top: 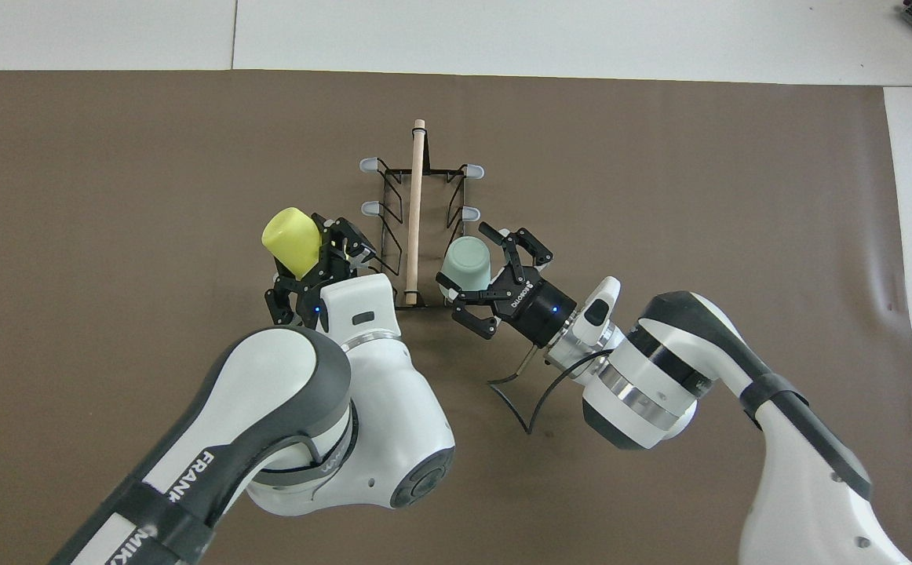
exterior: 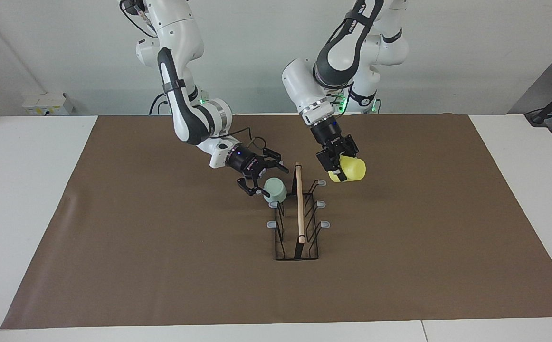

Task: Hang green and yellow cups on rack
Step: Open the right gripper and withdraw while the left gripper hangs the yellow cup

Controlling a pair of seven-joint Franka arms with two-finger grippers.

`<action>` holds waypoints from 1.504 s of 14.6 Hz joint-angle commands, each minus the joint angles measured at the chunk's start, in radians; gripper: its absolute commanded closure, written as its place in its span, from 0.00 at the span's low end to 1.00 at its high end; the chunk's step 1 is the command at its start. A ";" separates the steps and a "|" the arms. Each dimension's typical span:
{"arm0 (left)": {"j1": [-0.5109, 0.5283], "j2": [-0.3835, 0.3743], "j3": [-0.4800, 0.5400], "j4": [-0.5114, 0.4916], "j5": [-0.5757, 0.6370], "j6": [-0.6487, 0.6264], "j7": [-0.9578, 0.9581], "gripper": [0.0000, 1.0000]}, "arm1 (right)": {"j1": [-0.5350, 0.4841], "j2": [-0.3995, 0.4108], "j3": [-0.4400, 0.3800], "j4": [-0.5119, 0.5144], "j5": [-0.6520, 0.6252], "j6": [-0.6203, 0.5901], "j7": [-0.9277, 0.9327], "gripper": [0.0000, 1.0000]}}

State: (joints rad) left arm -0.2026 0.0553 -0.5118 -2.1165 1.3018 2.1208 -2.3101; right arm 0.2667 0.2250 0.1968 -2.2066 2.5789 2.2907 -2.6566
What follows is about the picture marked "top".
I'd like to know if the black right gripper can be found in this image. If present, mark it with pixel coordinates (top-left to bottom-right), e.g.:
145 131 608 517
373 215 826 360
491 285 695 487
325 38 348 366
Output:
435 222 580 348

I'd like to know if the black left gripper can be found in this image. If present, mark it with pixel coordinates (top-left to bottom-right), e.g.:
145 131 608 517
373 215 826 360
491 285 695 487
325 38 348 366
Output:
264 213 379 330

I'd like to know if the pale green plastic cup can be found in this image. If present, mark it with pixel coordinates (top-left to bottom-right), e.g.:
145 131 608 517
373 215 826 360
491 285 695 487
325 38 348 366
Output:
438 237 494 301

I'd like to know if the yellow plastic cup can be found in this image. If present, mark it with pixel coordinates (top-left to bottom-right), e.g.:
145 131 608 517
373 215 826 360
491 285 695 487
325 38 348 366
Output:
261 207 323 280

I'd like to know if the brown table mat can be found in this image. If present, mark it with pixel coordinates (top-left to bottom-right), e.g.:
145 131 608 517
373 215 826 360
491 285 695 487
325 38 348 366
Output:
0 69 912 565

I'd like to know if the black wire cup rack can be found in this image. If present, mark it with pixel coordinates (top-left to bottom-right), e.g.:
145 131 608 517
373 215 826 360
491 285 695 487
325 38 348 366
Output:
359 119 485 311

